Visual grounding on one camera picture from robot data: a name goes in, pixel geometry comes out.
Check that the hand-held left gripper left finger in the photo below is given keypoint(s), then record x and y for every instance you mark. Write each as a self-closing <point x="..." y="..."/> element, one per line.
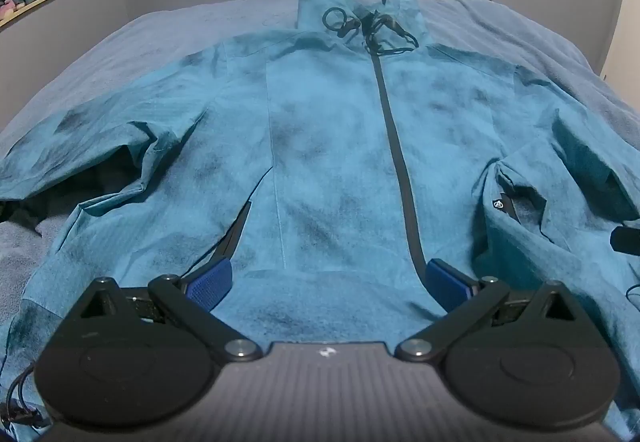
<point x="210" y="281"/>

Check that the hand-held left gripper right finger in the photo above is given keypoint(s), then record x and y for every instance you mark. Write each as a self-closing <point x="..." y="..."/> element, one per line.
<point x="446" y="283"/>

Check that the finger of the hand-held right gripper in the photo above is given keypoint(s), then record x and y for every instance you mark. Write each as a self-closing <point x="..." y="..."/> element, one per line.
<point x="627" y="238"/>

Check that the teal zip jacket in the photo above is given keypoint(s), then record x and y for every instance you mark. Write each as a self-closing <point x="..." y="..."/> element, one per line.
<point x="330" y="147"/>

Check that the light blue bed blanket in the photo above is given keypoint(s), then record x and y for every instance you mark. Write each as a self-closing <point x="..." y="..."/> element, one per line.
<point x="150" y="32"/>

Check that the wooden window sill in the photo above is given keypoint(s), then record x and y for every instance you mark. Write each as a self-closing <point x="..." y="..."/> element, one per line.
<point x="30" y="6"/>

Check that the pink plush item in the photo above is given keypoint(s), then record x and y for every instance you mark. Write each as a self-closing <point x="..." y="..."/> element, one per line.
<point x="9" y="7"/>

